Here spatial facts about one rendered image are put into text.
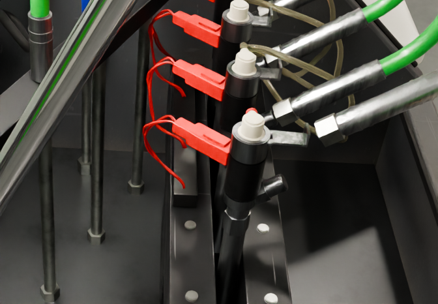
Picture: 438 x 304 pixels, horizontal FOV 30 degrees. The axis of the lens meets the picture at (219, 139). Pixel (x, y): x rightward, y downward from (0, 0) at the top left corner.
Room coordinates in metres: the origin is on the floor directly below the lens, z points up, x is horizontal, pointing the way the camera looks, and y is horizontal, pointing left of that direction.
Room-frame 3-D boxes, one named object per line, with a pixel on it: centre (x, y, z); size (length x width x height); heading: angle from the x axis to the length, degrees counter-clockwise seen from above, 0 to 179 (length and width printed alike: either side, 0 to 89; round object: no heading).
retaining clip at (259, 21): (0.62, -0.02, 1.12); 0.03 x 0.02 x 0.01; 98
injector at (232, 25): (0.62, -0.01, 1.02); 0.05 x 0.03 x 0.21; 98
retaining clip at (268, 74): (0.54, -0.03, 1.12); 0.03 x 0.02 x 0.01; 98
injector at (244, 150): (0.47, -0.03, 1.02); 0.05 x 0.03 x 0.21; 98
